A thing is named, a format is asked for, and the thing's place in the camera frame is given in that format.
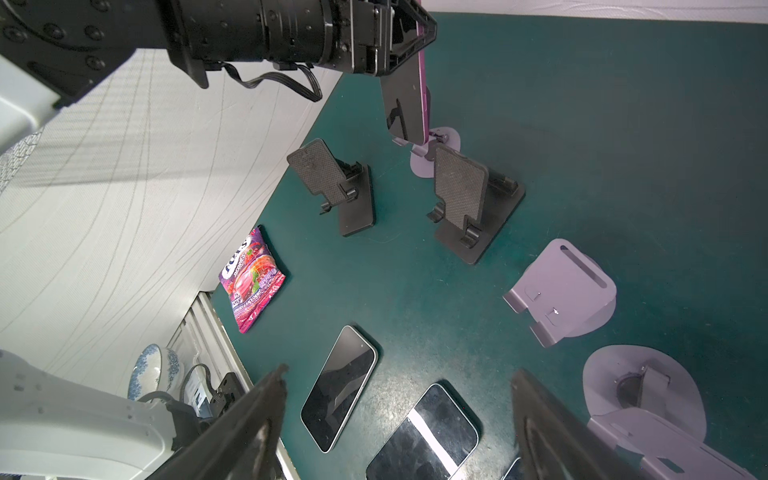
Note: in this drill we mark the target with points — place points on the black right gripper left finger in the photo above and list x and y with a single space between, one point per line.
242 443

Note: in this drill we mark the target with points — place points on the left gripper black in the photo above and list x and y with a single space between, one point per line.
375 38

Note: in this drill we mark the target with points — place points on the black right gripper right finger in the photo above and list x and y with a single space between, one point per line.
553 443

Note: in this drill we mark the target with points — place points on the black phone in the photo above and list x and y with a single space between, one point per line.
514 471
433 441
338 387
404 94

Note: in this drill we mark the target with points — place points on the black phone stand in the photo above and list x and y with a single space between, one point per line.
346 187
473 203

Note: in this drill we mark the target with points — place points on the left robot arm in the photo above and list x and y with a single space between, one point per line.
53 53

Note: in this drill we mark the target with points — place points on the grey round stand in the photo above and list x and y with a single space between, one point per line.
567 294
422 157
645 402

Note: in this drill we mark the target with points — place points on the purple snack packet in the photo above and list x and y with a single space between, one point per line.
251 278

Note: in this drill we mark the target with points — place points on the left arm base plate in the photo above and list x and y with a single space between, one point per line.
229 391

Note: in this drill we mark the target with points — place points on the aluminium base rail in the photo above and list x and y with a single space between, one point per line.
207 353

